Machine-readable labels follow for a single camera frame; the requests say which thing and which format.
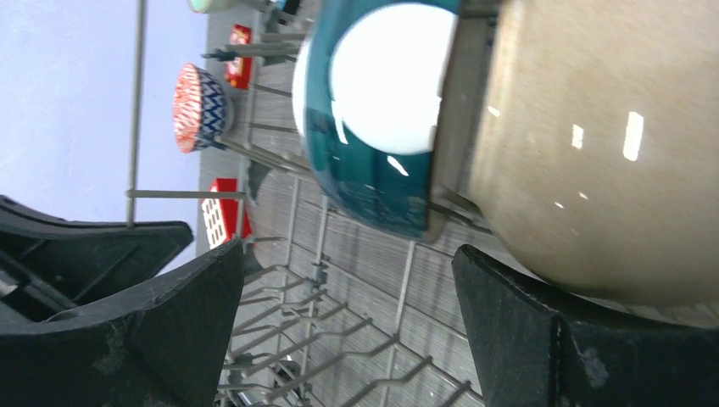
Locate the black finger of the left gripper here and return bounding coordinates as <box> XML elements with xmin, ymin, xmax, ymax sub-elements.
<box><xmin>1</xmin><ymin>196</ymin><xmax>193</xmax><ymax>323</ymax></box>

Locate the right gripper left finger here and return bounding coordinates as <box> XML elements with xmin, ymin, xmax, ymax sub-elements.
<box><xmin>1</xmin><ymin>241</ymin><xmax>244</xmax><ymax>406</ymax></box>

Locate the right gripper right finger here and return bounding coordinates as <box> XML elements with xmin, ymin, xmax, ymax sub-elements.
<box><xmin>452</xmin><ymin>244</ymin><xmax>718</xmax><ymax>406</ymax></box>

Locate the grey wire dish rack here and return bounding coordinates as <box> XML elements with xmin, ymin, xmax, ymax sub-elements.
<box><xmin>124</xmin><ymin>0</ymin><xmax>719</xmax><ymax>407</ymax></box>

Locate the pale green celadon bowl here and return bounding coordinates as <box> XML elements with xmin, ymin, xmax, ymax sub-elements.
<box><xmin>187</xmin><ymin>0</ymin><xmax>242</xmax><ymax>14</ymax></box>

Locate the red toy block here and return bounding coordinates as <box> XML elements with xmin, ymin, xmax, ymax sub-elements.
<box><xmin>201</xmin><ymin>178</ymin><xmax>253</xmax><ymax>249</ymax></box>

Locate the beige bowl lower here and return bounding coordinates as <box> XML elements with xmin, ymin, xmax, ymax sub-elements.
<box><xmin>468</xmin><ymin>1</ymin><xmax>718</xmax><ymax>306</ymax></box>

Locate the teal and white bowl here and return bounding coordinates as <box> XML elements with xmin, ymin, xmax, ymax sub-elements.
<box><xmin>292</xmin><ymin>1</ymin><xmax>460</xmax><ymax>242</ymax></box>

